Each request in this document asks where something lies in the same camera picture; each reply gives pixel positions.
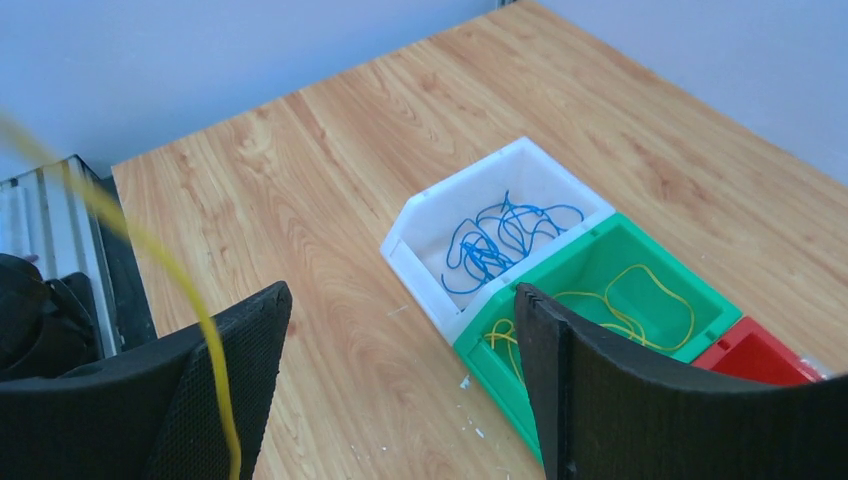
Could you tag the green plastic bin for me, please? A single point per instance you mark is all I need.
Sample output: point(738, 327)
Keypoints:
point(615, 275)

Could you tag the red plastic bin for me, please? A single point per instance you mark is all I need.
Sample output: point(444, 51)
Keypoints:
point(749, 351)

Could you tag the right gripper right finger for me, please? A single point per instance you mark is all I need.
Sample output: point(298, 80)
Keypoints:
point(608, 408)

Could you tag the aluminium frame rail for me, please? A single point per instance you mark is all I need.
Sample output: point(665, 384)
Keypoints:
point(42, 219)

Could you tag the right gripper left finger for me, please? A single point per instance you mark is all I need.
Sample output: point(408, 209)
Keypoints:
point(152, 412)

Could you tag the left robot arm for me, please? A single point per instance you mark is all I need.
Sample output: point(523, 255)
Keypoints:
point(48, 326)

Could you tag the white plastic bin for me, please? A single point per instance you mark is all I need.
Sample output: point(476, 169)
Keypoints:
point(455, 244)

